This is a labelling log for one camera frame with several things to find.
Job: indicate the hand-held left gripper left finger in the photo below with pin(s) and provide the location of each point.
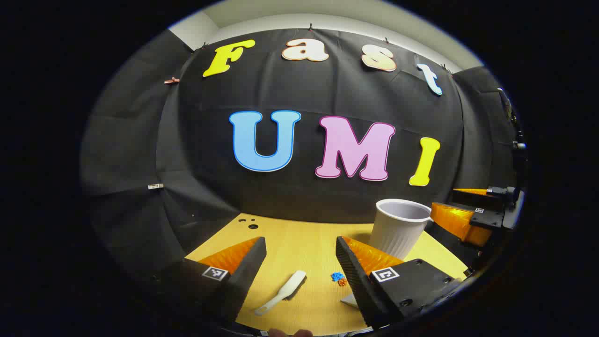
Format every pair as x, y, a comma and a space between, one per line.
248, 267

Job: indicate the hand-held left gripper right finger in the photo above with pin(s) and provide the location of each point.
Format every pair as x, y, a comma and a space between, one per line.
355, 276

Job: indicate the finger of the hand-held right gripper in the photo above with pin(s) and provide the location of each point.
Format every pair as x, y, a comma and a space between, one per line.
489, 219
498, 192

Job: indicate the blue paper scrap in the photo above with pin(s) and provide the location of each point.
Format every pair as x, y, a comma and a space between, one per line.
337, 276

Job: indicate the white dustpan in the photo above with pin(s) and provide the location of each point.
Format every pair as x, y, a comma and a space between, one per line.
350, 300

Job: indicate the small white broom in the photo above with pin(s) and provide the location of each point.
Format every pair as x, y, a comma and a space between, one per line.
292, 282

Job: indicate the white ribbed garbage bin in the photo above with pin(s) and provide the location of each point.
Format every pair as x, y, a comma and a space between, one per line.
398, 234

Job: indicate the white clip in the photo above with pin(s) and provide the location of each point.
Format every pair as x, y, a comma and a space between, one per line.
155, 186

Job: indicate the copper clip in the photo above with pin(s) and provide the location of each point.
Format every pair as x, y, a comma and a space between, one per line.
171, 80

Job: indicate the black camera stand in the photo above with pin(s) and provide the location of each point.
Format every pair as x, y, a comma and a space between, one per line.
517, 145

